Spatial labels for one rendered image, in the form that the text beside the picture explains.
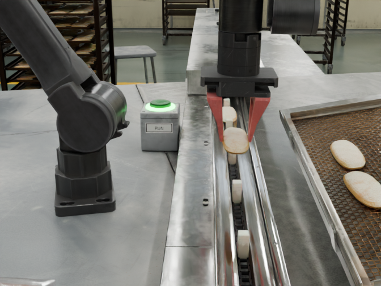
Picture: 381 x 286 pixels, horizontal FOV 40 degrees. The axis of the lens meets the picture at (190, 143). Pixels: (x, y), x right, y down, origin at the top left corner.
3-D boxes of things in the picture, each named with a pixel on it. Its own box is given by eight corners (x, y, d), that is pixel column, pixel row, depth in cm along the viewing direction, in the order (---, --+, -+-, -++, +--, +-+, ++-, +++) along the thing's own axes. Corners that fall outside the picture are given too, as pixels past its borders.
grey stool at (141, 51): (161, 113, 393) (160, 53, 377) (113, 118, 383) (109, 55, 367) (149, 100, 426) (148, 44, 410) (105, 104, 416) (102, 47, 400)
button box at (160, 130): (144, 153, 106) (143, 100, 102) (183, 154, 106) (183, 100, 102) (140, 169, 98) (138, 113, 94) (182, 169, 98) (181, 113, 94)
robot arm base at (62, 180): (57, 182, 85) (55, 217, 74) (53, 135, 82) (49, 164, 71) (110, 177, 87) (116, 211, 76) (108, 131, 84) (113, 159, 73)
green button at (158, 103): (151, 106, 100) (150, 99, 100) (171, 106, 100) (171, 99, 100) (148, 113, 97) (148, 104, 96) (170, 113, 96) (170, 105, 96)
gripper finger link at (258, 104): (267, 150, 71) (271, 82, 68) (215, 148, 71) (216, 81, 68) (262, 133, 78) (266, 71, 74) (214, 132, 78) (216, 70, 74)
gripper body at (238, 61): (278, 92, 69) (282, 34, 66) (200, 91, 69) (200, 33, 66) (272, 80, 75) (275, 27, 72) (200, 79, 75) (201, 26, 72)
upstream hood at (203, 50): (196, 24, 236) (196, 5, 233) (236, 24, 236) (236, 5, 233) (186, 101, 119) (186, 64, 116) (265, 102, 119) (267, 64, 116)
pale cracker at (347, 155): (325, 145, 79) (325, 138, 79) (351, 141, 79) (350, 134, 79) (342, 172, 70) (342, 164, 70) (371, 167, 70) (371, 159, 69)
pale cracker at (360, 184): (337, 177, 69) (336, 169, 68) (365, 172, 69) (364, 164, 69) (367, 212, 59) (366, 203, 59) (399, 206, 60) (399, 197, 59)
